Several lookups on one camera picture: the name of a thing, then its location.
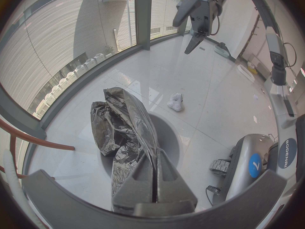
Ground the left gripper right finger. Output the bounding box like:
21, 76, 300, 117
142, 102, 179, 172
157, 148, 198, 206

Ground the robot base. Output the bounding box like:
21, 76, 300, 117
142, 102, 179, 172
206, 76, 305, 214

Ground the white trash bin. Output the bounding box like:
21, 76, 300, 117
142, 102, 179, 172
98, 112, 183, 184

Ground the black cable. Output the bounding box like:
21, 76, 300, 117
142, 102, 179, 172
206, 186, 222, 207

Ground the window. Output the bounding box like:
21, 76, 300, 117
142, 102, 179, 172
0, 0, 194, 141

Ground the crumpled white paper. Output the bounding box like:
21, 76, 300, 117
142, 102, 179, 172
166, 92, 185, 112

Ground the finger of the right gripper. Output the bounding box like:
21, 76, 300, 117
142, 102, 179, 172
184, 32, 204, 55
173, 0, 201, 27

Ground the white oblong tray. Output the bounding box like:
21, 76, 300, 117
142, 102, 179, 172
238, 65, 255, 81

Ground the white cushioned wooden chair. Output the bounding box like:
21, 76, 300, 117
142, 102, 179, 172
0, 118, 75, 227

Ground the black plastic bag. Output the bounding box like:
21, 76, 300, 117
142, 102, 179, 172
90, 87, 159, 212

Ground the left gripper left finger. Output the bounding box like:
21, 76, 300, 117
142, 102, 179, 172
112, 149, 158, 207

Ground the pale green oval device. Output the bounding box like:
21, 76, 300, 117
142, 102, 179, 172
214, 42, 237, 62

